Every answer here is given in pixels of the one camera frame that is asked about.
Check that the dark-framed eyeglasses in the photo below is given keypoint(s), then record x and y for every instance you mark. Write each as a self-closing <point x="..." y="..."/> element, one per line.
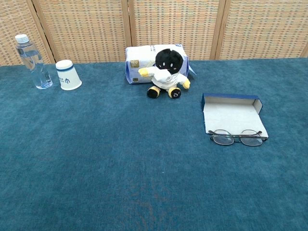
<point x="226" y="140"/>

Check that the black-headed plush doll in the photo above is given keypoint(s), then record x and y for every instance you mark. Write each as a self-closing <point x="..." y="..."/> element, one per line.
<point x="168" y="60"/>

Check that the white blue tissue pack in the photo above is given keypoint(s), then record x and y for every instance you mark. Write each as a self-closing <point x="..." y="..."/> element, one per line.
<point x="139" y="55"/>

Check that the blue felt table mat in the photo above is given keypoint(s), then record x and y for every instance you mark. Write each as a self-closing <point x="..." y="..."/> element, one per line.
<point x="96" y="156"/>

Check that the upturned white paper cup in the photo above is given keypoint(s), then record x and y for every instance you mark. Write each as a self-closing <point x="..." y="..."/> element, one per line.
<point x="68" y="77"/>

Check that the woven bamboo folding screen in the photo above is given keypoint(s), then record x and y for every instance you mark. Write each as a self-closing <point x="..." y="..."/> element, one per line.
<point x="84" y="29"/>

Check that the clear plastic water bottle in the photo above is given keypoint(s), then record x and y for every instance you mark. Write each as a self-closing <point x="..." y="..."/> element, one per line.
<point x="36" y="67"/>

